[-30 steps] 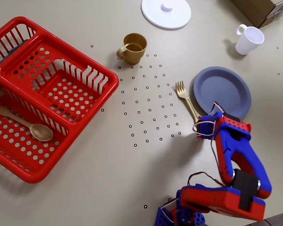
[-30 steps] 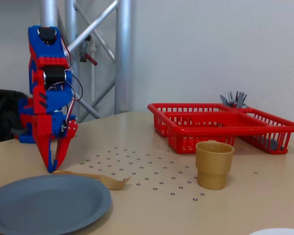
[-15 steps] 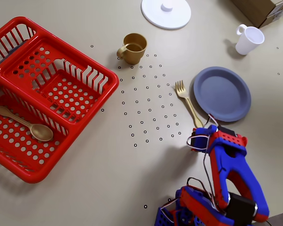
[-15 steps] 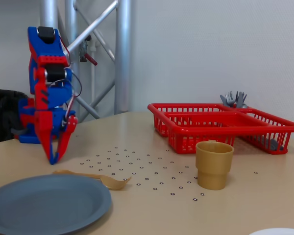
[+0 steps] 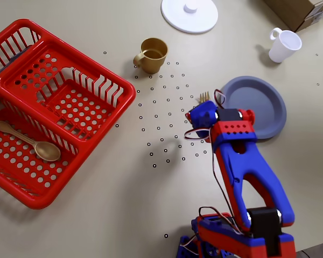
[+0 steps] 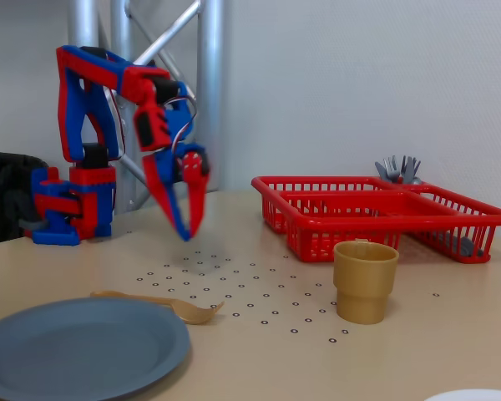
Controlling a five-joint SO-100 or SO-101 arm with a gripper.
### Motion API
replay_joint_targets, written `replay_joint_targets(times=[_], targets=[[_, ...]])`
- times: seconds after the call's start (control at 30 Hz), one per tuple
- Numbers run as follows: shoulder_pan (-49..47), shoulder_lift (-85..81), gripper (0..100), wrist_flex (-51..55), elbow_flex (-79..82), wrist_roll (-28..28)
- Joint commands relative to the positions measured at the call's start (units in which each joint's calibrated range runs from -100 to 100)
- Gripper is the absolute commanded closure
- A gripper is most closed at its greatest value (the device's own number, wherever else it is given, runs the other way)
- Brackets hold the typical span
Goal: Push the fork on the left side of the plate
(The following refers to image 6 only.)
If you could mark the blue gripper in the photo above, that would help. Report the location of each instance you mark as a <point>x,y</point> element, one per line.
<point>172,165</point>

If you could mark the gold plastic fork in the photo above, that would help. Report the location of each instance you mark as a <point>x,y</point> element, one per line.
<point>196,315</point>

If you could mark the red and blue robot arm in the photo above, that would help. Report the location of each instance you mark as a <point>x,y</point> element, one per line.
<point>71,104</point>

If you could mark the grey plastic plate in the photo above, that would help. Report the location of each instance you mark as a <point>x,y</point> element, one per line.
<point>79,351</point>

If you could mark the grey plastic fork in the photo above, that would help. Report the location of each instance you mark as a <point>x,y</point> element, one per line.
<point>410,169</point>
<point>390,171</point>

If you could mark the silver metal truss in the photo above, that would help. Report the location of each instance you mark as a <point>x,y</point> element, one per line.
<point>211,62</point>

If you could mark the black waste bin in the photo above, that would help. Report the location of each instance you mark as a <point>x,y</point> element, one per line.
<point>4,196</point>

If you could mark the red plastic dish basket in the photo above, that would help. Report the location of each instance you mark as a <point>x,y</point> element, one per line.
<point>380,207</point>

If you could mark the gold plastic cup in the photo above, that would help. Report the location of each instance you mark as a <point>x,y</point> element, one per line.
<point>365,292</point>

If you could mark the white round lid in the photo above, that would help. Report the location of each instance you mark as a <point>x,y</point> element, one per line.
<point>476,396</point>

